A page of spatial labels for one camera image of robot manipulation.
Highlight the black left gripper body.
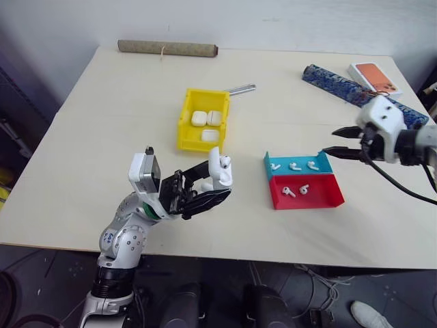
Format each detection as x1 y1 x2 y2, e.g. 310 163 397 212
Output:
158 169 199 219

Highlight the blue patterned rolled mat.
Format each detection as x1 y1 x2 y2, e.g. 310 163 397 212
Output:
300 64 429 126

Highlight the red plastic tray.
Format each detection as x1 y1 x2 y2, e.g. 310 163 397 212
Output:
268 173 346 210

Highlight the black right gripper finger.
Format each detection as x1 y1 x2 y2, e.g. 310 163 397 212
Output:
318 146 366 161
332 125 363 139

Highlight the yellow plastic bin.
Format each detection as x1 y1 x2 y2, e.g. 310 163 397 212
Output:
175 87 231 153

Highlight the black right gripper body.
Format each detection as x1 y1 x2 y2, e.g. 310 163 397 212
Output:
358 122 387 163

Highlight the white floor cable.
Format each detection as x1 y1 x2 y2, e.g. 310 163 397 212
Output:
295 263 360 310

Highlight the white shoe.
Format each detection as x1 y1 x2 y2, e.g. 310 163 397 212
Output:
350 300 394 328

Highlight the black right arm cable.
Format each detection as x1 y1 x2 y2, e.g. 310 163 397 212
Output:
364 136 437 206

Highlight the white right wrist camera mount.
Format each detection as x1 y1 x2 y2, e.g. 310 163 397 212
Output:
356 95 409 163

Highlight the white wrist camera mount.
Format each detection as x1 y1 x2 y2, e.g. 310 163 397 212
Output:
128 146 165 219
356 95 409 163

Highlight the silver metal rod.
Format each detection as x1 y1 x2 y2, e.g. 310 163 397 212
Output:
226 83 257 97

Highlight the blue plastic tray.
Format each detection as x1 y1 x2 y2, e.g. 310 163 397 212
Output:
263 151 334 182

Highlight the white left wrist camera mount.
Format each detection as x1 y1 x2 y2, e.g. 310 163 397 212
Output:
128 146 165 219

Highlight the orange phone box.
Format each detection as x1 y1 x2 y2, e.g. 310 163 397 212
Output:
348 61 404 100

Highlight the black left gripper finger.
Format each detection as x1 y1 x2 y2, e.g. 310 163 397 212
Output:
182 187 234 220
179 159 212 182

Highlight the dark rounded shape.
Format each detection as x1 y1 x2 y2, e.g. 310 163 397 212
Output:
159 282 203 328
242 284 295 328

